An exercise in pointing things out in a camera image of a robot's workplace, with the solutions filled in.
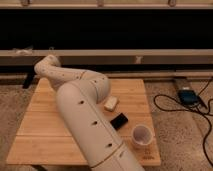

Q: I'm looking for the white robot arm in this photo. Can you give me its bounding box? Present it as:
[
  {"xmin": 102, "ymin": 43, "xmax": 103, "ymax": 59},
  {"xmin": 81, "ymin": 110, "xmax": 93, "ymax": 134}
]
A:
[{"xmin": 34, "ymin": 55, "xmax": 145, "ymax": 171}]

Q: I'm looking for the black rectangular box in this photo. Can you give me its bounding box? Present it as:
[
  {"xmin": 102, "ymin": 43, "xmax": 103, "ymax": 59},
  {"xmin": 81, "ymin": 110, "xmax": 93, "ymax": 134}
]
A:
[{"xmin": 110, "ymin": 113, "xmax": 128, "ymax": 130}]

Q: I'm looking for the white paper cup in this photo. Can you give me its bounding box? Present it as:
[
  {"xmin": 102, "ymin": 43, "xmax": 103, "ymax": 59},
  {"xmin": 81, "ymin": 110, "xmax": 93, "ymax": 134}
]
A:
[{"xmin": 131, "ymin": 124, "xmax": 153, "ymax": 149}]

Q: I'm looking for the blue power adapter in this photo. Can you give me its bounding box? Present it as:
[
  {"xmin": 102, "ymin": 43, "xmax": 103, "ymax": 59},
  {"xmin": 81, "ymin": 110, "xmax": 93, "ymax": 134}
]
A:
[{"xmin": 178, "ymin": 89, "xmax": 198, "ymax": 105}]

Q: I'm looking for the wooden table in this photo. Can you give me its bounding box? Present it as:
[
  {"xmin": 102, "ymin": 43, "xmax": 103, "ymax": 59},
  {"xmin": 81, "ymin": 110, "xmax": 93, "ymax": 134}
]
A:
[{"xmin": 7, "ymin": 79, "xmax": 154, "ymax": 166}]

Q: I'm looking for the black cable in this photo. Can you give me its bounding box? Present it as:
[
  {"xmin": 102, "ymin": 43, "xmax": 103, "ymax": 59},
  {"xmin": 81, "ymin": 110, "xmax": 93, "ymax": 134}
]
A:
[{"xmin": 152, "ymin": 78, "xmax": 213, "ymax": 168}]

